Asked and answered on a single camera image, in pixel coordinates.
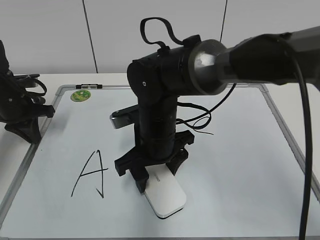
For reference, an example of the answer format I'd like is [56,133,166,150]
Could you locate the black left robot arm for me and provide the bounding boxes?
[0,42,55,144]

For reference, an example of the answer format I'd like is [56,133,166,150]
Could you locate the black and silver frame clip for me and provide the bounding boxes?
[75,84,103,90]

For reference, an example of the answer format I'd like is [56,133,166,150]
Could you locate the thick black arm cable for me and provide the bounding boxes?
[282,32,314,240]

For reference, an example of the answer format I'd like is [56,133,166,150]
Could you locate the black cables on left gripper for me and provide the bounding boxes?
[12,73,48,105]

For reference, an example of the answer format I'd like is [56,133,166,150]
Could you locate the white board with grey frame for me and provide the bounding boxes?
[0,85,304,240]

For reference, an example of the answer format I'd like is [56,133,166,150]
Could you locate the thin black wrist cables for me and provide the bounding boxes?
[174,82,237,136]

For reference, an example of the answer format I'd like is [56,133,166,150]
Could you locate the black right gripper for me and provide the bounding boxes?
[114,96,195,193]

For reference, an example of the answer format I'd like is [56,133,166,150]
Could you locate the round green magnet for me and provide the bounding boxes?
[70,90,91,103]

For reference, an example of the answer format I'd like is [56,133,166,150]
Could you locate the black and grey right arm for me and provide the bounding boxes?
[114,27,320,193]

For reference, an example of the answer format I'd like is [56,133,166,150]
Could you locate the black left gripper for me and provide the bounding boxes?
[0,71,55,144]

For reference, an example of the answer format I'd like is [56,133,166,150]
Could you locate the white rectangular board eraser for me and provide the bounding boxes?
[144,164,187,219]

